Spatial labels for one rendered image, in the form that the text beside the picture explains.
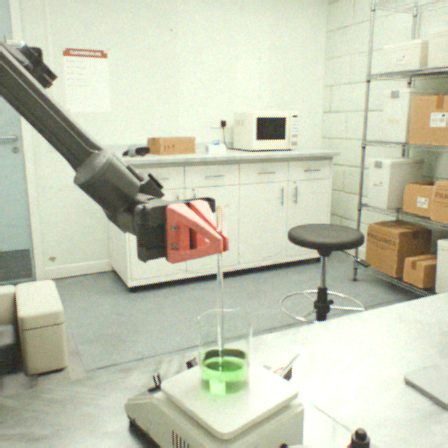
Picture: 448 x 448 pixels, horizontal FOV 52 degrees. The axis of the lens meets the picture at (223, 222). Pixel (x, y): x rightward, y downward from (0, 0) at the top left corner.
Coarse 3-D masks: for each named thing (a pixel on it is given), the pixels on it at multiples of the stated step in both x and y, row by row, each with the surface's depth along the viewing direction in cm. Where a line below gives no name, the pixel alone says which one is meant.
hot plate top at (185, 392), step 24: (168, 384) 53; (192, 384) 53; (264, 384) 53; (288, 384) 53; (192, 408) 48; (216, 408) 48; (240, 408) 48; (264, 408) 48; (216, 432) 45; (240, 432) 46
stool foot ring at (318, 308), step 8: (288, 296) 226; (344, 296) 226; (280, 304) 214; (320, 304) 210; (328, 304) 210; (360, 304) 215; (288, 312) 204; (312, 312) 206; (320, 312) 210; (328, 312) 211; (304, 320) 197; (312, 320) 196
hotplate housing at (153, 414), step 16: (128, 400) 59; (144, 400) 56; (160, 400) 53; (128, 416) 60; (144, 416) 55; (160, 416) 52; (176, 416) 50; (272, 416) 50; (288, 416) 51; (144, 432) 57; (160, 432) 53; (176, 432) 50; (192, 432) 48; (208, 432) 47; (256, 432) 48; (272, 432) 49; (288, 432) 51
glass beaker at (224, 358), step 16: (208, 320) 53; (224, 320) 54; (240, 320) 53; (208, 336) 49; (224, 336) 48; (240, 336) 49; (208, 352) 49; (224, 352) 48; (240, 352) 49; (208, 368) 50; (224, 368) 49; (240, 368) 49; (208, 384) 50; (224, 384) 49; (240, 384) 50
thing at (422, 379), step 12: (444, 360) 73; (408, 372) 69; (420, 372) 70; (432, 372) 70; (444, 372) 70; (420, 384) 66; (432, 384) 66; (444, 384) 66; (432, 396) 64; (444, 396) 64; (444, 408) 63
